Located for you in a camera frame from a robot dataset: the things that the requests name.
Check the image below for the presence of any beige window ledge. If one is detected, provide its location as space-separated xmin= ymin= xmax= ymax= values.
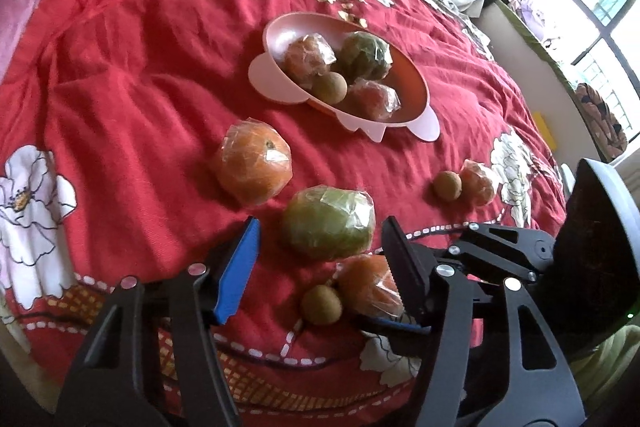
xmin=475 ymin=0 xmax=606 ymax=168

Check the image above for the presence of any large plastic-wrapped orange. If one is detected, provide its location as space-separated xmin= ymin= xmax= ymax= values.
xmin=212 ymin=119 xmax=293 ymax=208

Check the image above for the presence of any small plastic-wrapped orange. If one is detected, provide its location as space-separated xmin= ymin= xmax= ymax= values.
xmin=345 ymin=78 xmax=402 ymax=122

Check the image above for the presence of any plastic-wrapped green citrus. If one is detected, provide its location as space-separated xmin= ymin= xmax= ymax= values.
xmin=334 ymin=32 xmax=392 ymax=84
xmin=280 ymin=187 xmax=376 ymax=260

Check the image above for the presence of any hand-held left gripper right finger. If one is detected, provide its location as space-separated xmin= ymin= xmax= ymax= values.
xmin=381 ymin=216 xmax=587 ymax=427

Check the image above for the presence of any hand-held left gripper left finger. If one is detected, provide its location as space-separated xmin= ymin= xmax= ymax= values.
xmin=55 ymin=216 xmax=262 ymax=427

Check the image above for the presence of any brown kiwi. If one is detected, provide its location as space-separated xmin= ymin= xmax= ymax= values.
xmin=300 ymin=284 xmax=343 ymax=327
xmin=432 ymin=171 xmax=462 ymax=202
xmin=311 ymin=72 xmax=348 ymax=105

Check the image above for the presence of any red floral quilt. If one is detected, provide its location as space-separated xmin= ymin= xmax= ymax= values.
xmin=0 ymin=0 xmax=571 ymax=427

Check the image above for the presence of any pink plastic bowl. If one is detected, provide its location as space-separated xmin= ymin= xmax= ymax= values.
xmin=248 ymin=13 xmax=441 ymax=142

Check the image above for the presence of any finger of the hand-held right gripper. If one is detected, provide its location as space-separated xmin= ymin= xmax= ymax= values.
xmin=429 ymin=222 xmax=557 ymax=282
xmin=357 ymin=312 xmax=435 ymax=339

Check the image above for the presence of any yellow flat item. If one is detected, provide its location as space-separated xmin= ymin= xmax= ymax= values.
xmin=532 ymin=112 xmax=556 ymax=148

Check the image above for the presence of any brown patterned cushion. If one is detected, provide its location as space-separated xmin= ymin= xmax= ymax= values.
xmin=575 ymin=82 xmax=628 ymax=162

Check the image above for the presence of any pale purple cloth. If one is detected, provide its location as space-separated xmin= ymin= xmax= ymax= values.
xmin=502 ymin=0 xmax=566 ymax=62

